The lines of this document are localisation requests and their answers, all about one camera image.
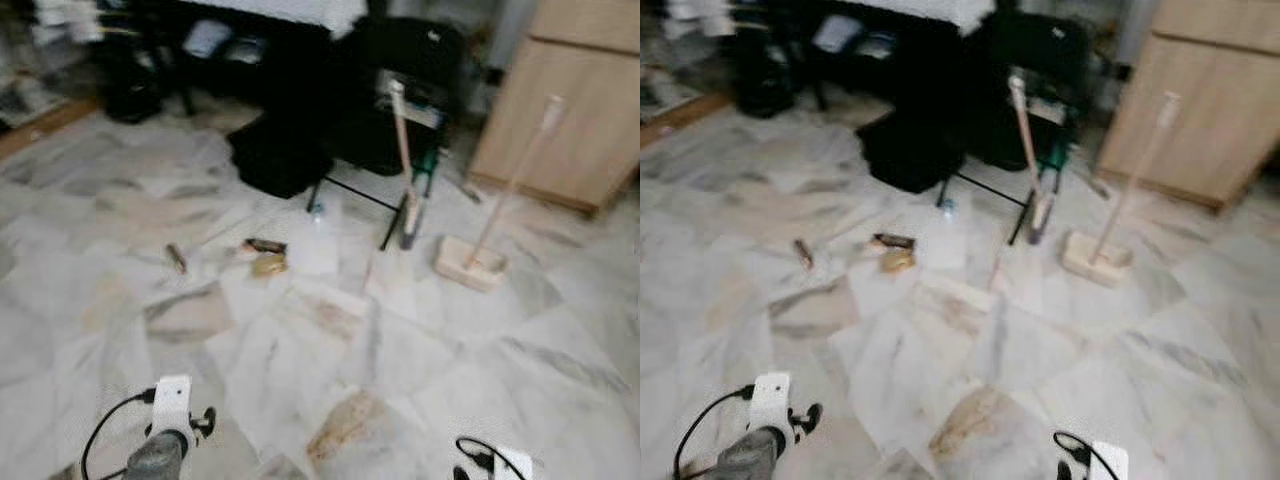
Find beige long-handled dustpan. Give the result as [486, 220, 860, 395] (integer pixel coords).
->
[433, 95, 568, 294]
[1060, 90, 1183, 289]

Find beige broom purple bristles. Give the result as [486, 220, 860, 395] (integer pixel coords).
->
[385, 80, 425, 251]
[1006, 73, 1057, 247]

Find black floor bag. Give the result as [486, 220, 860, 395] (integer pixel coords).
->
[856, 106, 967, 195]
[226, 113, 337, 200]

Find brown wooden plank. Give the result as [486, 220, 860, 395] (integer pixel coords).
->
[640, 92, 731, 151]
[0, 97, 101, 163]

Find green bag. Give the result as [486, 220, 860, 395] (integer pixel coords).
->
[414, 148, 442, 198]
[1044, 138, 1073, 191]

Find black backpack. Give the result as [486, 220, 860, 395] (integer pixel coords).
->
[98, 38, 168, 125]
[733, 35, 803, 120]

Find white bag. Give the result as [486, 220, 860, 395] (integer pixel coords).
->
[812, 14, 863, 54]
[183, 20, 233, 59]

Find light wood cabinet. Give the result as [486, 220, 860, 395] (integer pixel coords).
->
[1097, 0, 1280, 214]
[467, 0, 641, 218]

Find black folding chair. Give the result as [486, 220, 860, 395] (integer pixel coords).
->
[305, 15, 469, 251]
[935, 8, 1093, 246]

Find table with white lace cloth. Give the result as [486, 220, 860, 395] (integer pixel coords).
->
[175, 0, 369, 116]
[810, 0, 998, 111]

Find white stacked items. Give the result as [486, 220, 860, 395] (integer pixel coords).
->
[665, 0, 731, 36]
[30, 0, 103, 46]

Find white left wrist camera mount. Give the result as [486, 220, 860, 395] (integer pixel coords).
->
[750, 372, 794, 432]
[152, 375, 194, 434]

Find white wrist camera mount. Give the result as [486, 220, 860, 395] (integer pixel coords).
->
[750, 372, 794, 432]
[492, 447, 537, 480]
[1090, 441, 1130, 480]
[152, 375, 194, 434]

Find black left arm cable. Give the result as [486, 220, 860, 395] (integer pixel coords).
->
[80, 388, 157, 480]
[674, 383, 757, 480]

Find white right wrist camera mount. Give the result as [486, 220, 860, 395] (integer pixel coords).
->
[492, 447, 537, 480]
[1090, 441, 1130, 480]

